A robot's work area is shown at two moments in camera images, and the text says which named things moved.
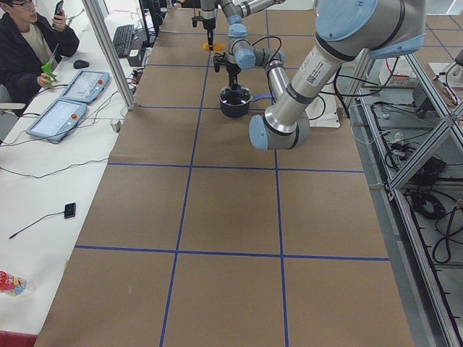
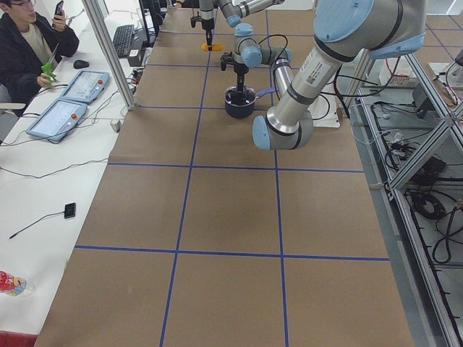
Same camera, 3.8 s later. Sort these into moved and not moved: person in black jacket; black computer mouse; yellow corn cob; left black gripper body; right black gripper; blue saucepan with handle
Moved: left black gripper body; blue saucepan with handle
Not moved: black computer mouse; person in black jacket; yellow corn cob; right black gripper
